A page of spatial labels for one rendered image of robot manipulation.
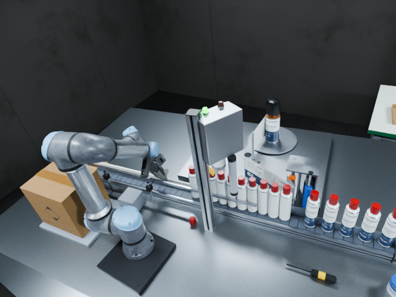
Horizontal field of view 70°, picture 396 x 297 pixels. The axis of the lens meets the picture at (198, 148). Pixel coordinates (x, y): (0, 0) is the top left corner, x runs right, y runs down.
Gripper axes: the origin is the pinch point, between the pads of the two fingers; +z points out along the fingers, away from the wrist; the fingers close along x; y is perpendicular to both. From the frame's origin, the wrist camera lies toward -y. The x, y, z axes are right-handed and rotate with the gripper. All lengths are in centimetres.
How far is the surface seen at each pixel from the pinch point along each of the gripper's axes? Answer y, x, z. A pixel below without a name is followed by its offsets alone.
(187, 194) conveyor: -1.0, -9.4, 11.7
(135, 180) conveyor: -0.5, 21.4, -6.0
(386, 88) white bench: 169, -94, 70
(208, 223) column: -16.3, -27.1, 20.0
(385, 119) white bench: 117, -91, 68
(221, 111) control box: -7, -62, -26
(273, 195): -2, -58, 21
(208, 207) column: -16.3, -33.8, 10.3
